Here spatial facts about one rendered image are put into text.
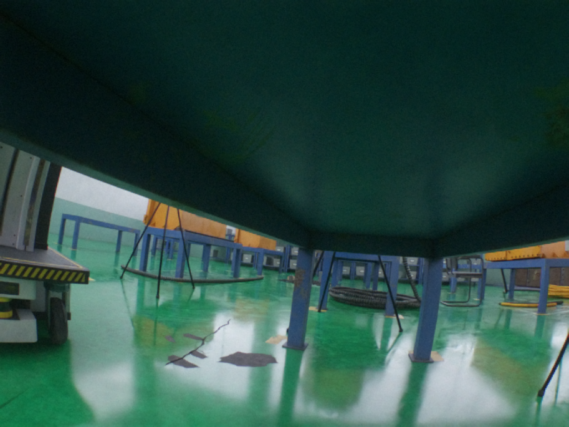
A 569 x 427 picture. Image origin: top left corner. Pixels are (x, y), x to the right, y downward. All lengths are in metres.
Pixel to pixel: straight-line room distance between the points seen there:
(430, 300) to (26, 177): 1.93
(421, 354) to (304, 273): 0.76
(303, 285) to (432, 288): 0.66
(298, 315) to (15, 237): 1.39
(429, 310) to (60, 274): 1.56
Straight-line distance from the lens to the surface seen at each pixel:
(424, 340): 1.43
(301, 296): 1.37
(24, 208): 1.25
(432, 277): 1.39
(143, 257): 3.85
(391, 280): 2.65
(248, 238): 6.44
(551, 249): 3.91
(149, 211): 3.99
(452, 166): 0.43
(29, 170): 1.30
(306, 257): 1.36
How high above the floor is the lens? 0.47
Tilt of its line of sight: 10 degrees up
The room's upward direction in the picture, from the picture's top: 7 degrees clockwise
